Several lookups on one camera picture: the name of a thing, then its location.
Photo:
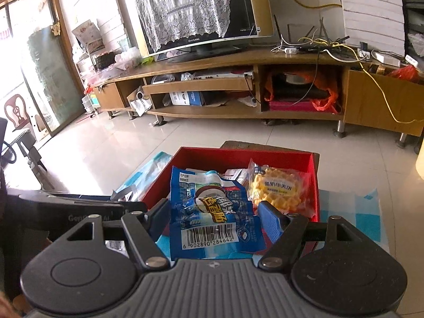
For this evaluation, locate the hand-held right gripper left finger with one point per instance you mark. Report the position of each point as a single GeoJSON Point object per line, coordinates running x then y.
{"type": "Point", "coordinates": [160, 218]}

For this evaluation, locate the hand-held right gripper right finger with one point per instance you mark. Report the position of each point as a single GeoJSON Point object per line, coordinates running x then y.
{"type": "Point", "coordinates": [270, 220]}

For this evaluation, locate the yellow waffle cake packet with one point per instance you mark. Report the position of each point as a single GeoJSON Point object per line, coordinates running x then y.
{"type": "Point", "coordinates": [278, 188]}

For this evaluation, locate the blue snack packet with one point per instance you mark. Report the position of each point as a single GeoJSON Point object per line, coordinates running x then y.
{"type": "Point", "coordinates": [212, 225]}

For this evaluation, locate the white brown snack packet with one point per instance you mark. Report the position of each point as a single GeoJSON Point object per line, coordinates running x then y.
{"type": "Point", "coordinates": [233, 176]}

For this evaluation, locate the red cardboard box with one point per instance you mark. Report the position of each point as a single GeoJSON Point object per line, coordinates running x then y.
{"type": "Point", "coordinates": [212, 157]}

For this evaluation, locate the blue checked tablecloth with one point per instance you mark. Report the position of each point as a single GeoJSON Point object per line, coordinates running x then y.
{"type": "Point", "coordinates": [357, 212]}

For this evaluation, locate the red wooden chair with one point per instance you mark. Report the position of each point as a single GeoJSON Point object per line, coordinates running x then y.
{"type": "Point", "coordinates": [16, 111]}

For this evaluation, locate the white plastic drawer cart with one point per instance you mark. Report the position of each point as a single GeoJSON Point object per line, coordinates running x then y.
{"type": "Point", "coordinates": [89, 106]}

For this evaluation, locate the magenta flat box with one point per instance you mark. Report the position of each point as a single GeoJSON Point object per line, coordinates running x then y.
{"type": "Point", "coordinates": [291, 106]}

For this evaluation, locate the white paper bag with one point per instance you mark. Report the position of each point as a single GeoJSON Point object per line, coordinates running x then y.
{"type": "Point", "coordinates": [140, 104]}

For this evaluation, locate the blue white box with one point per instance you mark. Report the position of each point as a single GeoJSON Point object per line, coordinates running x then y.
{"type": "Point", "coordinates": [193, 98]}

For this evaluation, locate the orange plastic bag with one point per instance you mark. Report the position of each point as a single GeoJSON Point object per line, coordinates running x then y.
{"type": "Point", "coordinates": [323, 101]}

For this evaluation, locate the silver media player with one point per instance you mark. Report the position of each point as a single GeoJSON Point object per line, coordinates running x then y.
{"type": "Point", "coordinates": [225, 75]}

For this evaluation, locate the wooden television cabinet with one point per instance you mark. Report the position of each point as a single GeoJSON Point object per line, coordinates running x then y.
{"type": "Point", "coordinates": [371, 99]}

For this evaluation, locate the black basket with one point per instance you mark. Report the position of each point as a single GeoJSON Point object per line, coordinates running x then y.
{"type": "Point", "coordinates": [104, 60]}

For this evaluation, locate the clear plastic bag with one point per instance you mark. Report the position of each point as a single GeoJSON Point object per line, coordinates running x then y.
{"type": "Point", "coordinates": [129, 58]}

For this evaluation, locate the white adapter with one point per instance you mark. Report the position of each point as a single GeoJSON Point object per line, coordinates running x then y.
{"type": "Point", "coordinates": [290, 51]}

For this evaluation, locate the black router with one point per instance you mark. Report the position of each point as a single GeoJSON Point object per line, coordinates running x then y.
{"type": "Point", "coordinates": [311, 48]}

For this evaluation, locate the pink white box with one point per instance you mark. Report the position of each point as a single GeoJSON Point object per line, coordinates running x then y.
{"type": "Point", "coordinates": [87, 36]}

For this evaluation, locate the beige hanging ornament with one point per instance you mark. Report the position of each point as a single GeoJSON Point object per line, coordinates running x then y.
{"type": "Point", "coordinates": [56, 29]}

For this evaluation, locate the white power strip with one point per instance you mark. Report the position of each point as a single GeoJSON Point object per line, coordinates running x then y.
{"type": "Point", "coordinates": [364, 54]}

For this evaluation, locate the white flat box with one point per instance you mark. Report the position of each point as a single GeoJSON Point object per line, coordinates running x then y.
{"type": "Point", "coordinates": [386, 59]}

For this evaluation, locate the red plastic bag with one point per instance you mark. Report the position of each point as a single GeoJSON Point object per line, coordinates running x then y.
{"type": "Point", "coordinates": [404, 73]}

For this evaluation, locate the white lace cloth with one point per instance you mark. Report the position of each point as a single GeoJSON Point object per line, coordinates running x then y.
{"type": "Point", "coordinates": [182, 13]}

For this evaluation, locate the flat screen television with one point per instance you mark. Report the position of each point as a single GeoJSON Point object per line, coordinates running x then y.
{"type": "Point", "coordinates": [243, 6]}

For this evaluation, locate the white slatted panel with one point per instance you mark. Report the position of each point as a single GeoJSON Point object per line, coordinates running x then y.
{"type": "Point", "coordinates": [371, 13]}

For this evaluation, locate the black shelf rack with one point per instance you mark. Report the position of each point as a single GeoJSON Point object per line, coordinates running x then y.
{"type": "Point", "coordinates": [414, 6]}

